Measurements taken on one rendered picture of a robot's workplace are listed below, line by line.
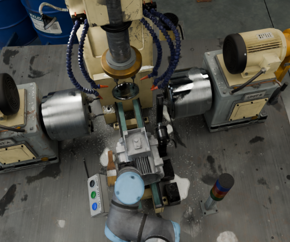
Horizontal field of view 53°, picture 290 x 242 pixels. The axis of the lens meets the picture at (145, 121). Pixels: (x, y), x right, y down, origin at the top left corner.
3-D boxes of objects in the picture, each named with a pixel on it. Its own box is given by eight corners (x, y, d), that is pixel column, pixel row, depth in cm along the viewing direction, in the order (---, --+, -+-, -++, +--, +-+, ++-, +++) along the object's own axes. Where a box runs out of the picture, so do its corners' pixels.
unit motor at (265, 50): (207, 83, 165) (223, 26, 129) (262, 73, 167) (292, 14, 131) (222, 121, 153) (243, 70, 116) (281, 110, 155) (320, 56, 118)
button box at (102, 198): (95, 180, 133) (86, 178, 129) (105, 174, 129) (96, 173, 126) (99, 217, 124) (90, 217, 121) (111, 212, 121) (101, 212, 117)
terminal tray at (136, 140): (123, 138, 135) (122, 131, 129) (145, 133, 136) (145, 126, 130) (128, 162, 129) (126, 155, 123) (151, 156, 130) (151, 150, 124)
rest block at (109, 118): (104, 115, 174) (101, 104, 163) (116, 113, 174) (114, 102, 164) (106, 124, 171) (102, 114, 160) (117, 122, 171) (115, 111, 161)
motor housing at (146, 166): (118, 153, 148) (114, 137, 132) (154, 145, 150) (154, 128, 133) (125, 190, 138) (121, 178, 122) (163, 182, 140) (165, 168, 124)
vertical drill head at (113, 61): (103, 68, 142) (81, -24, 99) (139, 62, 143) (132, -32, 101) (108, 98, 133) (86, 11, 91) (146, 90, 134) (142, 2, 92)
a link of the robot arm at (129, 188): (110, 203, 87) (118, 171, 87) (112, 192, 100) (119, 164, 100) (140, 210, 88) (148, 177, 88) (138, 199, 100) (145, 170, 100)
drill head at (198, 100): (148, 93, 167) (147, 64, 145) (216, 80, 170) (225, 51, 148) (157, 130, 155) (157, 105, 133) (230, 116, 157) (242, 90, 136)
